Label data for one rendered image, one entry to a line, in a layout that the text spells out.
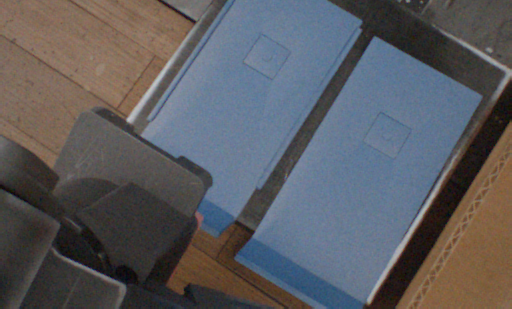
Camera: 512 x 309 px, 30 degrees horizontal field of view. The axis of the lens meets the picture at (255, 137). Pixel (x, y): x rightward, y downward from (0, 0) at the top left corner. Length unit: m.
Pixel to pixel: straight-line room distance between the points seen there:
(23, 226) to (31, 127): 0.31
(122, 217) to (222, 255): 0.17
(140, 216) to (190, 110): 0.16
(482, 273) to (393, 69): 0.12
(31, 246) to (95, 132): 0.15
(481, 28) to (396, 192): 0.12
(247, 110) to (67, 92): 0.11
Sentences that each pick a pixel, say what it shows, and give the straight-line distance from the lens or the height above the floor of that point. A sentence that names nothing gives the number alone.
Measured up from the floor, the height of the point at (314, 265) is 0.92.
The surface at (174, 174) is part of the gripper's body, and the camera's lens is 0.42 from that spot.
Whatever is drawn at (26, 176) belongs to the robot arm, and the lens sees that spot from 0.29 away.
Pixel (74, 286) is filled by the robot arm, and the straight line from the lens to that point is 0.32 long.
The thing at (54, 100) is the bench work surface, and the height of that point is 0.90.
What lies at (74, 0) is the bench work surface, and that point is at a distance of 0.60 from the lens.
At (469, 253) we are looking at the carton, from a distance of 0.56.
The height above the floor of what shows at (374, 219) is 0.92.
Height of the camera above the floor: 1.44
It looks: 75 degrees down
